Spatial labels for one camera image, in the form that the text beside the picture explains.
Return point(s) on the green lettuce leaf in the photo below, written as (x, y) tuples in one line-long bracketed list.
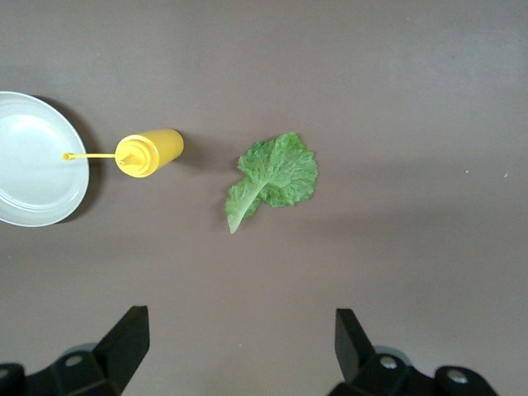
[(280, 173)]

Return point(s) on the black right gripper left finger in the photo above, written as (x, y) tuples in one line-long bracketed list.
[(119, 354)]

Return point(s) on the white plate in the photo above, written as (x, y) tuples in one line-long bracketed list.
[(33, 173)]

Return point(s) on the yellow mustard squeeze bottle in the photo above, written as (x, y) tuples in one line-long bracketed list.
[(156, 152)]

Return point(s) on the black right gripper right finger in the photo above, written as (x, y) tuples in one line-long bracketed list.
[(354, 354)]

